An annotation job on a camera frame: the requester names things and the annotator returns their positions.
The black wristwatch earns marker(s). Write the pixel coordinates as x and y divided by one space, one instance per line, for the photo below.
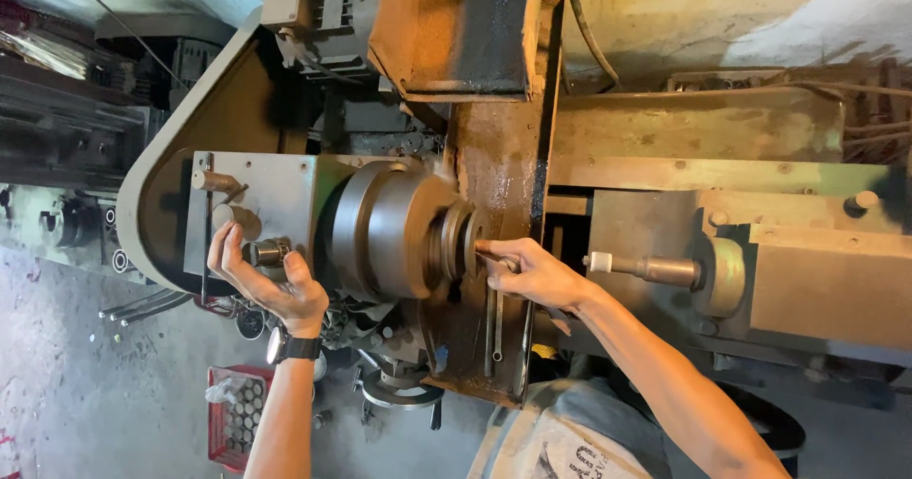
296 348

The steel handwheel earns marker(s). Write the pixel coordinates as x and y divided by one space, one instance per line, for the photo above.
399 390

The yellow rag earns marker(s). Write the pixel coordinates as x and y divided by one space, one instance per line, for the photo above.
544 351

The brown lever knob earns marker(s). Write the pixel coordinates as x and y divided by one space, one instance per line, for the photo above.
214 181

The lathe tailstock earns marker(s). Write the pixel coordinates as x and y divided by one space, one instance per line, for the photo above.
805 279

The shiny steel knob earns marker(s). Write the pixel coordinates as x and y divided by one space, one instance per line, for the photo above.
267 252

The heap of rusty rods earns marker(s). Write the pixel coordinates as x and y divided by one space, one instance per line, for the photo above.
880 115

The person's left hand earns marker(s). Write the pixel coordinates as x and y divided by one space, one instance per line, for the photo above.
292 301

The green background machine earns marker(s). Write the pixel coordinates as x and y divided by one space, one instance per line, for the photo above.
64 229

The round grey knob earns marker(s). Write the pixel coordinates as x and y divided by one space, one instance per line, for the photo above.
239 219

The long steel wrench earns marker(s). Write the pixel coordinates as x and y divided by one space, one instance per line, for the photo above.
489 336
498 329

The group of metal cylinders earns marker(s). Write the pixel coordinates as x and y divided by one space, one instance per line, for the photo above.
246 418

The person's right hand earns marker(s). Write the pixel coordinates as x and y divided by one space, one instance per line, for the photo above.
545 276

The small metal bowl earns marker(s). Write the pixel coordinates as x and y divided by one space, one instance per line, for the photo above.
250 323

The round metal workpiece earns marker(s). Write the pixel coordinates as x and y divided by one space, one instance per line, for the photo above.
459 240

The metal floor pipe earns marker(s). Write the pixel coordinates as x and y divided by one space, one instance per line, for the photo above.
160 313
132 305
146 309

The steel lathe chuck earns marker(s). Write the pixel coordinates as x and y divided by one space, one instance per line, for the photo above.
385 233

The tailstock quill with white tip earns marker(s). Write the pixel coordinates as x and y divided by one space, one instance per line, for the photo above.
655 269

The grey-green metal lathe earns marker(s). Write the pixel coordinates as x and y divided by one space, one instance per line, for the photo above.
285 194

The white plastic bag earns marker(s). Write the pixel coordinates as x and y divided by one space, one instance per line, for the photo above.
222 391

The black round seat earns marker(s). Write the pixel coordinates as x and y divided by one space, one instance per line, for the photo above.
773 422

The rusty chip tray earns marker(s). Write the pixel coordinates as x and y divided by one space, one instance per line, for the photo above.
499 158

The grey electric motor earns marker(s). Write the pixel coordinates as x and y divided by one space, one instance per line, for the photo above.
320 19

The cluttered dark shelf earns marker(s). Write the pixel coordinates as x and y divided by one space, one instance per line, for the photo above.
85 101

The person's printed grey apron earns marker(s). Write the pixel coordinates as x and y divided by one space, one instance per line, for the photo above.
570 436

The red plastic crate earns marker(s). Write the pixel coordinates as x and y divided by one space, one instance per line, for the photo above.
231 422

